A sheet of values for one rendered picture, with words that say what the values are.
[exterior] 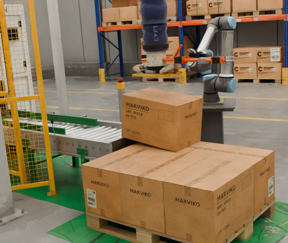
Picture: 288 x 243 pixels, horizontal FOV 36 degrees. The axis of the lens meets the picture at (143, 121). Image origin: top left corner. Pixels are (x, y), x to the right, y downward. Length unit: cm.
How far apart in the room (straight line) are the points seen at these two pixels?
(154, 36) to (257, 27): 878
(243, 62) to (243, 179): 813
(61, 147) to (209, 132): 150
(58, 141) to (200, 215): 195
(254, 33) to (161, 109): 893
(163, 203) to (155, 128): 86
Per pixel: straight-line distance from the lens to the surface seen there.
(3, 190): 413
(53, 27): 718
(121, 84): 482
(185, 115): 371
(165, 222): 319
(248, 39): 1251
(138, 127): 389
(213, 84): 452
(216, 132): 462
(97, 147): 406
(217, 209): 296
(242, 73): 1127
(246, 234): 344
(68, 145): 434
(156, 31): 378
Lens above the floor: 160
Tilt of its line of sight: 12 degrees down
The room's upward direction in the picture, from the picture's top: 4 degrees counter-clockwise
